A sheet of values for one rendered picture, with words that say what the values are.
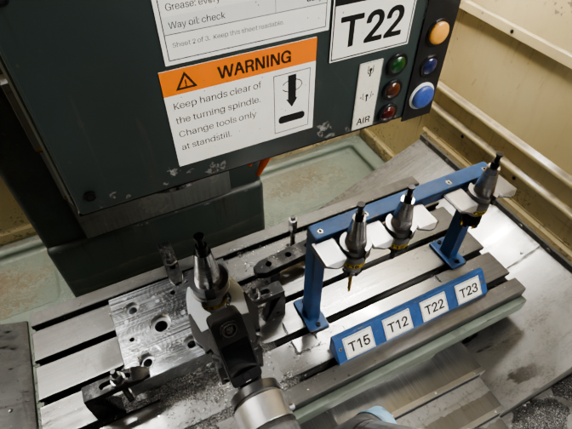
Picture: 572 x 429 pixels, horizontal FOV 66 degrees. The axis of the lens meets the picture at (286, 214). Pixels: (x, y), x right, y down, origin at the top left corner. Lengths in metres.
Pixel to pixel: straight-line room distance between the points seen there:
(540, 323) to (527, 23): 0.81
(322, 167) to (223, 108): 1.58
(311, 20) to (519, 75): 1.05
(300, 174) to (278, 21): 1.56
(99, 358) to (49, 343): 0.14
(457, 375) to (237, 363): 0.82
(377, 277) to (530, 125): 0.61
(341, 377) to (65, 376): 0.64
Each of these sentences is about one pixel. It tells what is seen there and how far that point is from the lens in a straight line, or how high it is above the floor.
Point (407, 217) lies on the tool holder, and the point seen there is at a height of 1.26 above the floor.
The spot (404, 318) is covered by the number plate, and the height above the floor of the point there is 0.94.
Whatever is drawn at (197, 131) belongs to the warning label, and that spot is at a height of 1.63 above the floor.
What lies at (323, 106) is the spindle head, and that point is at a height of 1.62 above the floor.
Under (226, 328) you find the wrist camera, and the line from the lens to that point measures 0.61.
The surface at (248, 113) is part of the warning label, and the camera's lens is 0.46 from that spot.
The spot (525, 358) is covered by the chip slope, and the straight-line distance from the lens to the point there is 1.43.
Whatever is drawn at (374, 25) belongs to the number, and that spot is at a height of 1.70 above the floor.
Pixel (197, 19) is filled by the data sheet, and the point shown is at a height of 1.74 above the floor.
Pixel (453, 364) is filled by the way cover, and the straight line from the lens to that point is 1.36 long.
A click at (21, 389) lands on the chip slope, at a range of 1.54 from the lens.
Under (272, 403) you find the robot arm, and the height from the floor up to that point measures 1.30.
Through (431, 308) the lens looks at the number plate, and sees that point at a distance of 1.18.
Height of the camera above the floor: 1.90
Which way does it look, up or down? 47 degrees down
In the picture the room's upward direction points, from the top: straight up
